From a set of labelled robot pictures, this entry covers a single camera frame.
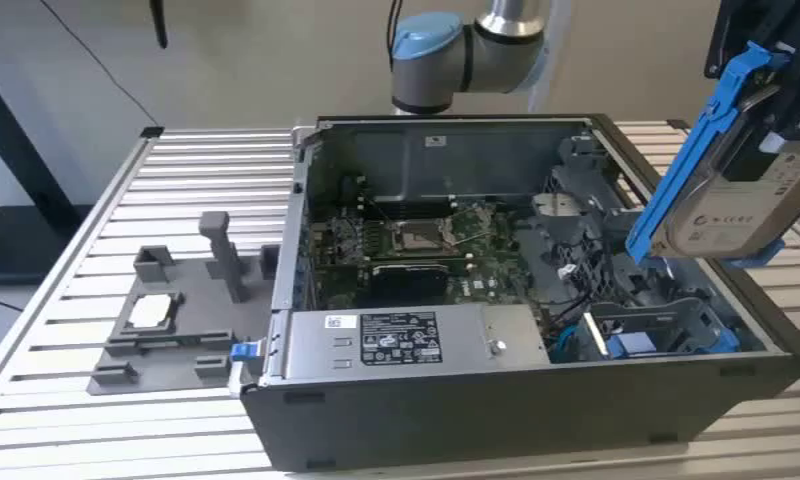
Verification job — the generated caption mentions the blue disk carrier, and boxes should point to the blue disk carrier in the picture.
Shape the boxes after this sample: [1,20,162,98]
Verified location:
[602,309,740,359]

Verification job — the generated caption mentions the hard disk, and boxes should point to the hard disk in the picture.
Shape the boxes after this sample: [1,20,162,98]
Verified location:
[624,42,800,271]

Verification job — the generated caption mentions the thin black wall cable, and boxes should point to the thin black wall cable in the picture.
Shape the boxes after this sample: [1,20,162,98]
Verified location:
[38,0,165,131]

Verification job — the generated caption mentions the black open PC case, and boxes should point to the black open PC case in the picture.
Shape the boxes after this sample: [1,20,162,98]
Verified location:
[238,112,800,474]

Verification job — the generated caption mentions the green motherboard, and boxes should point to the green motherboard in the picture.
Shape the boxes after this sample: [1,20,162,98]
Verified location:
[305,197,554,311]

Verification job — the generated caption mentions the CPU socket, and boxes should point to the CPU socket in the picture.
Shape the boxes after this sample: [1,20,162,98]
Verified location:
[389,217,458,256]

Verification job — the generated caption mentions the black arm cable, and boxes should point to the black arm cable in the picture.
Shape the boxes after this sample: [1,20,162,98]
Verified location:
[385,0,405,51]

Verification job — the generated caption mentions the black monitor stand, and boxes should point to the black monitor stand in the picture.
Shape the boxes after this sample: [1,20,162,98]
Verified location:
[0,54,94,286]

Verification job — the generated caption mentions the grey inner drive cage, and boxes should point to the grey inner drive cage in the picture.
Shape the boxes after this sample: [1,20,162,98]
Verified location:
[512,134,648,311]

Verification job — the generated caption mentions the silver CPU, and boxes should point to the silver CPU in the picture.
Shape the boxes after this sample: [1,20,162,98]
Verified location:
[129,294,174,326]

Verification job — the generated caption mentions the grey parts rack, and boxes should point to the grey parts rack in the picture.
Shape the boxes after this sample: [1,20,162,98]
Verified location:
[86,210,288,397]

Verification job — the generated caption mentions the silver power supply unit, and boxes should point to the silver power supply unit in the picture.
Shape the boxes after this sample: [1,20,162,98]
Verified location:
[284,303,552,381]

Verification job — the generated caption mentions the black RAM slots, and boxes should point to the black RAM slots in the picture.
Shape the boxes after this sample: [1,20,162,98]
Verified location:
[357,195,456,219]

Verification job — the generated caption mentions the black hanging rod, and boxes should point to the black hanging rod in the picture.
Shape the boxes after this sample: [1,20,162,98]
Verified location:
[149,0,169,50]

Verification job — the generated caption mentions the blue data cable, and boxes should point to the blue data cable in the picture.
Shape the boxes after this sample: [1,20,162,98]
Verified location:
[549,319,585,362]

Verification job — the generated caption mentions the black graphics card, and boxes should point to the black graphics card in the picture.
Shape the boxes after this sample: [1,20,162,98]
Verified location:
[369,262,452,306]

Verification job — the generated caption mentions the metal socket cover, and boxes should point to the metal socket cover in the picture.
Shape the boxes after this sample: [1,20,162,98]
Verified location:
[446,204,496,247]

